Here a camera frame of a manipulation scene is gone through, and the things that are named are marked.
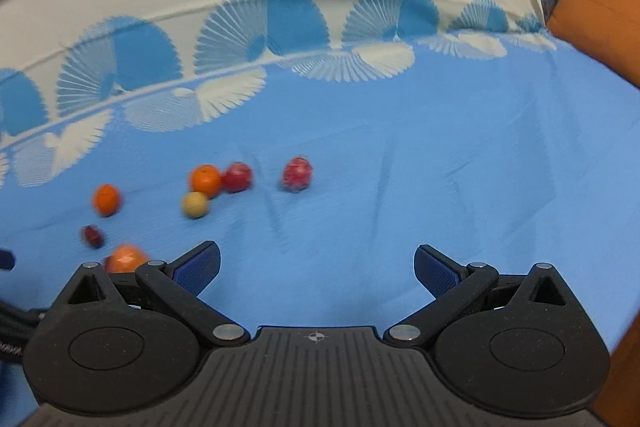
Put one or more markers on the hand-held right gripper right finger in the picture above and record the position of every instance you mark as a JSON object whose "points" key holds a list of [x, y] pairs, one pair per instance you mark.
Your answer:
{"points": [[436, 274]]}

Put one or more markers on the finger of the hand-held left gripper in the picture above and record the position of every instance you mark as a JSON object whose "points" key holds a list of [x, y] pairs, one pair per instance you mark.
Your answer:
{"points": [[5, 259]]}

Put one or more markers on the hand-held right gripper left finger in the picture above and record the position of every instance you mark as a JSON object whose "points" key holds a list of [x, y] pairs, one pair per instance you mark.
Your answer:
{"points": [[197, 271]]}

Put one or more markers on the orange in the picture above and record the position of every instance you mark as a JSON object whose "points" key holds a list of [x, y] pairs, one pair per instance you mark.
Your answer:
{"points": [[125, 258], [205, 180], [107, 200]]}

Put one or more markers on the small yellow round fruit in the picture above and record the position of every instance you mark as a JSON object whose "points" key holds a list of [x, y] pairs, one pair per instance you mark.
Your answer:
{"points": [[195, 204]]}

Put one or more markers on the small dark red fruit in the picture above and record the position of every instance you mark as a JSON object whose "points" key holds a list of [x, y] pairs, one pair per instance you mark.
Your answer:
{"points": [[92, 236]]}

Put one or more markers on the red apple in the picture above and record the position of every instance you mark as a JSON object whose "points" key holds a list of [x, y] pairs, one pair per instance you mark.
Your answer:
{"points": [[297, 174], [236, 177]]}

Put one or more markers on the blue and cream printed bedsheet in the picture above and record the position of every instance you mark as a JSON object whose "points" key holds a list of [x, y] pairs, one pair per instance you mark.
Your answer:
{"points": [[400, 132]]}

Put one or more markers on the orange cushion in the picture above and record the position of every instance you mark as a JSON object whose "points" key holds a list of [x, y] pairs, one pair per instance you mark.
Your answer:
{"points": [[600, 17]]}

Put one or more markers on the wooden bed rail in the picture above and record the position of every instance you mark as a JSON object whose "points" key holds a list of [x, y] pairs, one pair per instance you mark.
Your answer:
{"points": [[622, 372]]}

